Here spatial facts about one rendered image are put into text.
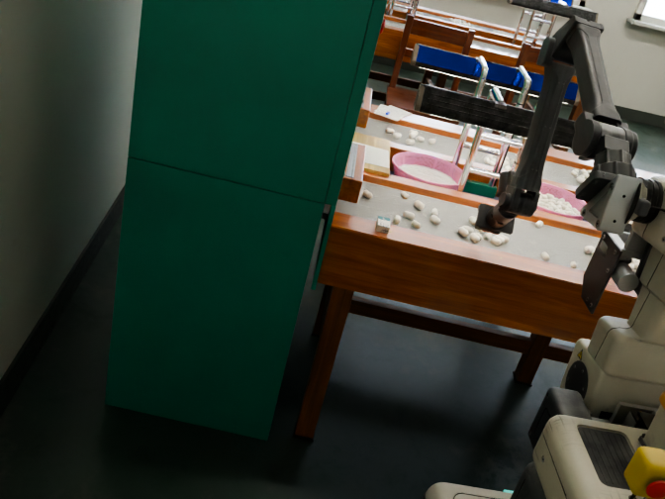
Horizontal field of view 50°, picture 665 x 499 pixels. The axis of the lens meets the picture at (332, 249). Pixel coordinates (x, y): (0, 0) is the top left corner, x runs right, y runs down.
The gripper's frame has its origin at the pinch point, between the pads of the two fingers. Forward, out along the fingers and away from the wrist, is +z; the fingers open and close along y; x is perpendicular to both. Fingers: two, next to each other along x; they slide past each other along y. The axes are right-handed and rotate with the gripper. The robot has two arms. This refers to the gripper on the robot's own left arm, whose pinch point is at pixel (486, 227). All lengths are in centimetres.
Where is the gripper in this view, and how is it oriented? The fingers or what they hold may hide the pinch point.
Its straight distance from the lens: 206.4
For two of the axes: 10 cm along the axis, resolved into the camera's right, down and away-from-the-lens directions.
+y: -9.7, -2.4, -0.4
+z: -1.0, 2.2, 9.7
